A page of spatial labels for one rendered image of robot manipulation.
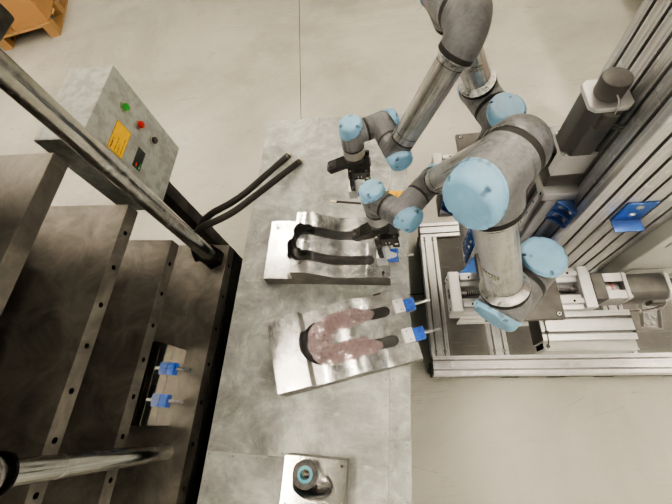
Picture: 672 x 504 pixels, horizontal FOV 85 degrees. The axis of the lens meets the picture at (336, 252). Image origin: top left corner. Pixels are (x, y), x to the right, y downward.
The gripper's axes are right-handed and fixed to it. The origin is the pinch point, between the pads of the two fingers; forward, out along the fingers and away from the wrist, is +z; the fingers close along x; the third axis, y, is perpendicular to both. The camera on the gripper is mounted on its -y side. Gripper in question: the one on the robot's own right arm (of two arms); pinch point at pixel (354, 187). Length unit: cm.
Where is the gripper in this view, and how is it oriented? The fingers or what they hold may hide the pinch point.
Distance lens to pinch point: 148.8
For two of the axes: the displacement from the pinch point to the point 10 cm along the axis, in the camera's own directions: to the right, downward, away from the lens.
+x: 0.7, -9.1, 4.1
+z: 1.5, 4.1, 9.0
